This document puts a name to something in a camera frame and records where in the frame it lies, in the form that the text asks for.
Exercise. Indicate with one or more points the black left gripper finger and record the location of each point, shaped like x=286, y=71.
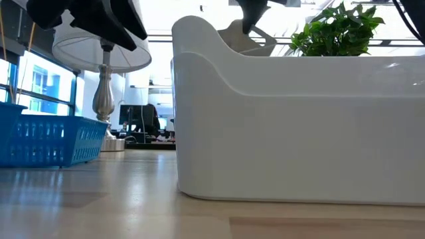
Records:
x=99, y=26
x=129, y=20

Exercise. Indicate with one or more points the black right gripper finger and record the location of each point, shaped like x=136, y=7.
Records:
x=250, y=10

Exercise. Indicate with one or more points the white plastic basket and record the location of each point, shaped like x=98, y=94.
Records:
x=299, y=73
x=299, y=149

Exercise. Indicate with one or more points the blue slotted plastic basket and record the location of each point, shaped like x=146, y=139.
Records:
x=66, y=142
x=6, y=132

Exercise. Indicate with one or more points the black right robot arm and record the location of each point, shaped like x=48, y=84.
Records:
x=415, y=13

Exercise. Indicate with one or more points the white lamp shade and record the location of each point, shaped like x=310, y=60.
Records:
x=103, y=59

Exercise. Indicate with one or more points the green leafy potted plant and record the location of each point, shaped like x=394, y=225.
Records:
x=335, y=33

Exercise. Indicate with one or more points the black computer monitor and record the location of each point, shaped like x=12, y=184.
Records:
x=136, y=114

